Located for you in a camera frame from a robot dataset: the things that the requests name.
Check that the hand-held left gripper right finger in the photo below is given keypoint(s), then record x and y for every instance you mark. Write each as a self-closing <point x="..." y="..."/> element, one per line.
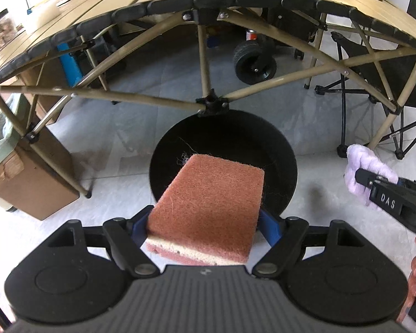
<point x="272" y="229"/>

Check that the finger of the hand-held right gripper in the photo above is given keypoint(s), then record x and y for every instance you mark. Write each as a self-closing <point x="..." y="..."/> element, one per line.
<point x="364" y="176"/>

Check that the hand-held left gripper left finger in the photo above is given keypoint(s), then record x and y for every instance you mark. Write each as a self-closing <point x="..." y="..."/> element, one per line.
<point x="138" y="230"/>

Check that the purple fluffy cloth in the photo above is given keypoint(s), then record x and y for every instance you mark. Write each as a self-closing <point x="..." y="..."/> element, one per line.
<point x="365" y="159"/>

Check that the pink scouring sponge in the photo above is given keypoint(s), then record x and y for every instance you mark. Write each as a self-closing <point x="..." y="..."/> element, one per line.
<point x="208" y="201"/>

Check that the black round bin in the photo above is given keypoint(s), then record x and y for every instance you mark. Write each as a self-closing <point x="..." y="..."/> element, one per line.
<point x="228" y="135"/>

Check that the cardboard box with liner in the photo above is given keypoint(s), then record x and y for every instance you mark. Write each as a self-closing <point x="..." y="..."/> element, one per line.
<point x="38" y="184"/>

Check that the black folding chair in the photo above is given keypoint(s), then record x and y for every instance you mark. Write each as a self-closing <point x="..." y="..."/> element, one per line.
<point x="405" y="73"/>

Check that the green plastic bag liner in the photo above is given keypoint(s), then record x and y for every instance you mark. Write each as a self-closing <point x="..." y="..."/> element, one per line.
<point x="0" y="145"/>

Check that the red can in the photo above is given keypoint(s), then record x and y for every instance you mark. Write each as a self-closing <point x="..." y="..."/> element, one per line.
<point x="251" y="35"/>

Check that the blue box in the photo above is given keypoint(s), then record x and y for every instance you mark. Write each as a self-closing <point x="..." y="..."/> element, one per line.
<point x="69" y="64"/>

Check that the translucent plastic tub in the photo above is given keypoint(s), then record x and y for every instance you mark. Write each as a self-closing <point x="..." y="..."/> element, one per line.
<point x="41" y="15"/>

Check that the clear jar brown contents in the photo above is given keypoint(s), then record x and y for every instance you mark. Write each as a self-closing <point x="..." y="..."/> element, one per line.
<point x="1" y="33"/>

